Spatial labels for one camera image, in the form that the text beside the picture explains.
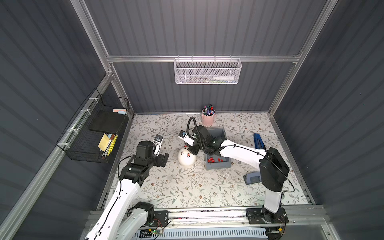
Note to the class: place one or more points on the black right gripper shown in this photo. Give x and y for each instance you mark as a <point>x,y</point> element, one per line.
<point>193,148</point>

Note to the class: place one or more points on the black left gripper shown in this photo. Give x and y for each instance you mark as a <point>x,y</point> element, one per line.
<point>162,159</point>

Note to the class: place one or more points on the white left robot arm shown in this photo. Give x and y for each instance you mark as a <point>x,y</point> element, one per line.
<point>111,225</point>

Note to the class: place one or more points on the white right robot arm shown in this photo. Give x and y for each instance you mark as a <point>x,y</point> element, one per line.
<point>269,163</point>

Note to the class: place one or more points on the white dome with screws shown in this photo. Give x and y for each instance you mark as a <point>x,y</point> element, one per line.
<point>183,158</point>

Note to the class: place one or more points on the grey plastic bin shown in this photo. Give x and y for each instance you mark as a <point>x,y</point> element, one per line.
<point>217,161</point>

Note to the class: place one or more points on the pink pen cup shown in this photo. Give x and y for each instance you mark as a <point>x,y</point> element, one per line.
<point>208,115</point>

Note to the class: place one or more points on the grey tape dispenser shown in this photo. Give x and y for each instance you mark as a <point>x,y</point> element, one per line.
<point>252,178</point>

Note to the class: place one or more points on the blue stapler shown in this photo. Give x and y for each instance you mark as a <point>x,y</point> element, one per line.
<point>259,144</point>

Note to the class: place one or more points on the white marker in basket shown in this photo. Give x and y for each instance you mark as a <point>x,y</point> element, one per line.
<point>224,78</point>

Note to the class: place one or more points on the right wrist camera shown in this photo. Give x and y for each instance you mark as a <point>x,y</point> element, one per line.
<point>184,136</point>

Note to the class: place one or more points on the black wire wall basket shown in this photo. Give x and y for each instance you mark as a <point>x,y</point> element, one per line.
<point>101,114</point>

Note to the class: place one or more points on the white wire wall basket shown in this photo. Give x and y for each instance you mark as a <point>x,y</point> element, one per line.
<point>200,71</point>

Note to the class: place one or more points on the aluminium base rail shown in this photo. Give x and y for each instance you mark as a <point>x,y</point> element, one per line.
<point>237,216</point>

